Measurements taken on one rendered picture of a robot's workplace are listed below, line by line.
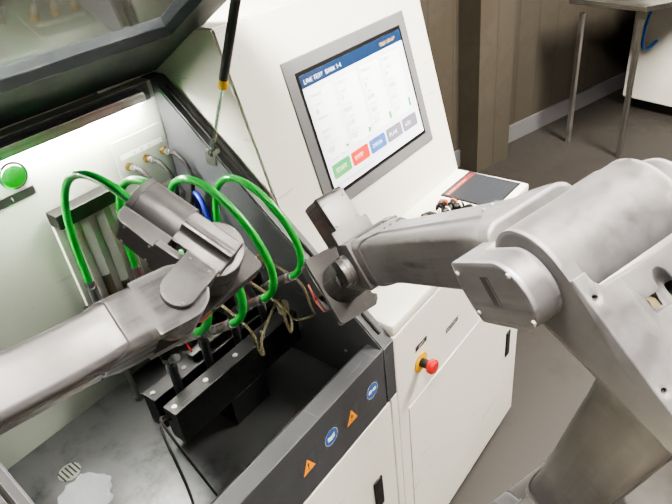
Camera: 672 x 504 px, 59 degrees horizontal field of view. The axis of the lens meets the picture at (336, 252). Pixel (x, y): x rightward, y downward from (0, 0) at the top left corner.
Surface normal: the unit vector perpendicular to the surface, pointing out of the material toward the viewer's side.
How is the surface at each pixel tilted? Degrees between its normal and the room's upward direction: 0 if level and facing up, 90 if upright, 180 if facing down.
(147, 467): 0
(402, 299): 0
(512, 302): 103
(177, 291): 38
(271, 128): 76
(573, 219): 16
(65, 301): 90
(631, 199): 31
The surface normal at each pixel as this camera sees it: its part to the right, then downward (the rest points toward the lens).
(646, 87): -0.81, 0.40
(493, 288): -0.84, 0.51
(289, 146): 0.74, 0.06
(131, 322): 0.41, -0.44
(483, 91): 0.60, 0.39
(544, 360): -0.11, -0.83
